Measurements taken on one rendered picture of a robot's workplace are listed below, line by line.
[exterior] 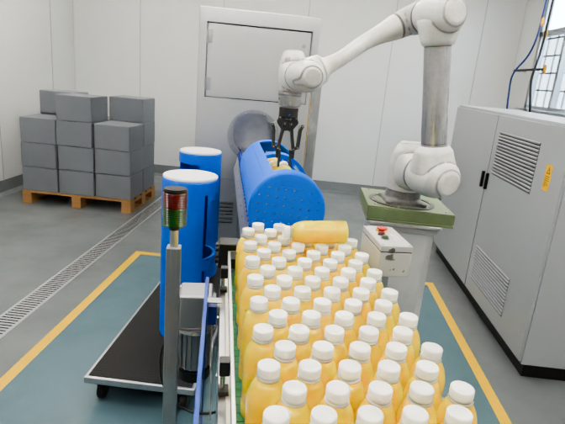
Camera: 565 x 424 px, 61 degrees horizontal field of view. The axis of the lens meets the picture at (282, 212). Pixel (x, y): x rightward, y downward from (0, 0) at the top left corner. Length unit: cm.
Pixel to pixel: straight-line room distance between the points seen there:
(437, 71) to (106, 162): 409
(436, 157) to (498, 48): 543
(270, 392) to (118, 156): 467
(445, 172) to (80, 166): 430
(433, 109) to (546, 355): 179
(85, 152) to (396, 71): 413
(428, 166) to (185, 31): 562
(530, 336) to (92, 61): 644
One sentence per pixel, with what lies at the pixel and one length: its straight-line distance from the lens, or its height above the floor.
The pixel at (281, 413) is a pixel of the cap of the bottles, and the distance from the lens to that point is 75.
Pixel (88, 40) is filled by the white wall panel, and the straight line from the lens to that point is 766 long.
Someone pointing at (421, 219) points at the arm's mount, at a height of 102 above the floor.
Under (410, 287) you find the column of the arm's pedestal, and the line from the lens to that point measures 224.
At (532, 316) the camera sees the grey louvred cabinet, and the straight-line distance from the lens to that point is 310.
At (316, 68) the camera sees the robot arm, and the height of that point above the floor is 159.
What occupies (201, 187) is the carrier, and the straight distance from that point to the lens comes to 240.
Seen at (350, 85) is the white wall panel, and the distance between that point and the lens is 694.
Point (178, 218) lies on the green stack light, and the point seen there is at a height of 119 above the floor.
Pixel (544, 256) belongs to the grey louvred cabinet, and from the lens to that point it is 298.
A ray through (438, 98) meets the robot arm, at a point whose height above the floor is 153.
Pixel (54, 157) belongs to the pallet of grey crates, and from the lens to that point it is 567.
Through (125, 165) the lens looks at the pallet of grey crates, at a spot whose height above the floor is 52.
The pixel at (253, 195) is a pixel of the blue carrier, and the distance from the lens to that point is 172.
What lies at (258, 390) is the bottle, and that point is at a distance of 85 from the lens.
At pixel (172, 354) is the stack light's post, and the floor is 78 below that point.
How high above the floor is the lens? 156
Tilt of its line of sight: 16 degrees down
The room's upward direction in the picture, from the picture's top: 5 degrees clockwise
